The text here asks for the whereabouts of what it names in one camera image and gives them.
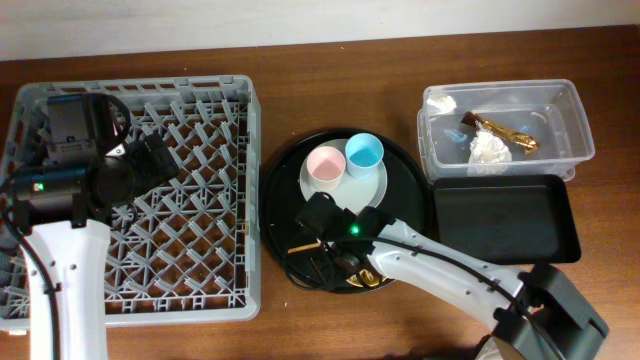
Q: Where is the round black tray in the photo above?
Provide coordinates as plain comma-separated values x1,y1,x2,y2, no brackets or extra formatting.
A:
259,128,438,290

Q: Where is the gold brown snack wrapper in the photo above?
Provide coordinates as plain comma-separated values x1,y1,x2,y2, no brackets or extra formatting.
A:
461,111,540,154

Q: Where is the clear plastic bin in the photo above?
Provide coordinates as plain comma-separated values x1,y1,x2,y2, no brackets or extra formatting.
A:
417,79,595,181

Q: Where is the pink cup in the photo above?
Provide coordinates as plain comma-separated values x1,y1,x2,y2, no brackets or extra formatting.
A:
306,146,346,191

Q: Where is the blue cup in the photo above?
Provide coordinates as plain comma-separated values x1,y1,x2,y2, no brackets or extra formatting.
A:
345,133,384,179

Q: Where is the wooden chopstick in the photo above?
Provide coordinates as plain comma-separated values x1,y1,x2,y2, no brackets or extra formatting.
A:
287,242,322,254

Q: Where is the black rectangular tray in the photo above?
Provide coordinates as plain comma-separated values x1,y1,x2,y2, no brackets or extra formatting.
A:
432,175,582,265

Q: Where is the grey dishwasher rack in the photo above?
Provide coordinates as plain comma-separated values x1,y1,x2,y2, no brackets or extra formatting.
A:
1,75,261,327

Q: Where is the pale grey plate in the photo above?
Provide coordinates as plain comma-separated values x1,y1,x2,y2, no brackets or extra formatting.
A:
299,139,388,214

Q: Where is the yellow bowl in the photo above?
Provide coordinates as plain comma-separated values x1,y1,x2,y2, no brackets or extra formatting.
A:
346,269,388,289

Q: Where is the white tissue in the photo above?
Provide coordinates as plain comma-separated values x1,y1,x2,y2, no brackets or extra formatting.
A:
467,130,512,176

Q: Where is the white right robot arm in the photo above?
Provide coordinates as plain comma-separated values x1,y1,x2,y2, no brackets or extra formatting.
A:
296,192,609,360

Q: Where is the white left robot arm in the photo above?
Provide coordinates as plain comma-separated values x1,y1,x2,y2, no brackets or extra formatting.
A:
1,93,179,359

